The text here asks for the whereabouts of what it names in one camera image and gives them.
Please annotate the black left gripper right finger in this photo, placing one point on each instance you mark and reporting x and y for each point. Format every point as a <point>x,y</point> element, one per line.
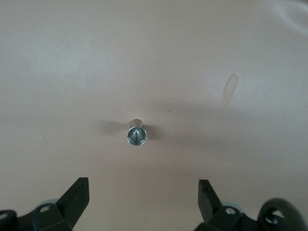
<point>211,207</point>

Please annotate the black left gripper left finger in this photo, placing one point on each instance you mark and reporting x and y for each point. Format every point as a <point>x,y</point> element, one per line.
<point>69,204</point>

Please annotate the steel double jigger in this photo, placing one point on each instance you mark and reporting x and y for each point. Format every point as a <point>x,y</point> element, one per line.
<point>136,137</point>

